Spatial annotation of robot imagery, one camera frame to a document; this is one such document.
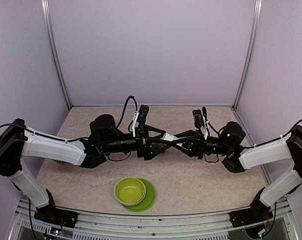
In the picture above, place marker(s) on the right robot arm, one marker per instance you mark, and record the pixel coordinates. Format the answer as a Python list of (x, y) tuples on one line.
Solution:
[(240, 158)]

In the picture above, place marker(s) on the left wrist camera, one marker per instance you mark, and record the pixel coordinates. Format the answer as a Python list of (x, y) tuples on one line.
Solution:
[(141, 115)]

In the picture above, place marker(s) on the green plate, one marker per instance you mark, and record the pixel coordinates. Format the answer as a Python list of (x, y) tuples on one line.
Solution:
[(147, 201)]

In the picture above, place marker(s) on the small white pill bottle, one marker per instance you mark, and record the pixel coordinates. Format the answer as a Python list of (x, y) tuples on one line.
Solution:
[(169, 137)]

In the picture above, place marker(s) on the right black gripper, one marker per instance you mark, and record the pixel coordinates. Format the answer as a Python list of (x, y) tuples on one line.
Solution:
[(197, 148)]

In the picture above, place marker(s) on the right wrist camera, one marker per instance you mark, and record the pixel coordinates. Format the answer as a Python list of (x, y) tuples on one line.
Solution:
[(198, 118)]

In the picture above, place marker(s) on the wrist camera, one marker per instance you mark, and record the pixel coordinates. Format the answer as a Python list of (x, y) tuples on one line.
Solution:
[(198, 118), (141, 115)]

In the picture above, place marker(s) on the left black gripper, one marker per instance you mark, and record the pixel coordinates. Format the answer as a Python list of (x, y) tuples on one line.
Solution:
[(145, 150)]

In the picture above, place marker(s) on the green bowl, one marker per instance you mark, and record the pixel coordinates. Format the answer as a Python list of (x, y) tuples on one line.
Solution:
[(129, 191)]

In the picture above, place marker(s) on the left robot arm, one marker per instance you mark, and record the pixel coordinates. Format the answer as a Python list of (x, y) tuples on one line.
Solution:
[(19, 140)]

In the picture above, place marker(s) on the left aluminium frame post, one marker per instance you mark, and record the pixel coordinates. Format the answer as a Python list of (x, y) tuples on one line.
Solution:
[(54, 53)]

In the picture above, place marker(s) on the front aluminium rail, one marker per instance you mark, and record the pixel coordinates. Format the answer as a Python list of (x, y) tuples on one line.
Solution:
[(106, 226)]

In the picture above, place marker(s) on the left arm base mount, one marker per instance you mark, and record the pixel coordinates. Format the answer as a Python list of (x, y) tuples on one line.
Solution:
[(57, 216)]

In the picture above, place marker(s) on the right aluminium frame post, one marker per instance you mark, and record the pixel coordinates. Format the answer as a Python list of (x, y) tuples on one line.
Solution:
[(249, 53)]

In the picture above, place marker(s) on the aluminium frame post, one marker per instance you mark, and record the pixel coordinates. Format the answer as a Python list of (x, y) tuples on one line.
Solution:
[(54, 53), (249, 53)]

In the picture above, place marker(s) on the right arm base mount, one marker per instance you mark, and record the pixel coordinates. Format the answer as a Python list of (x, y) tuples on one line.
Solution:
[(255, 213)]

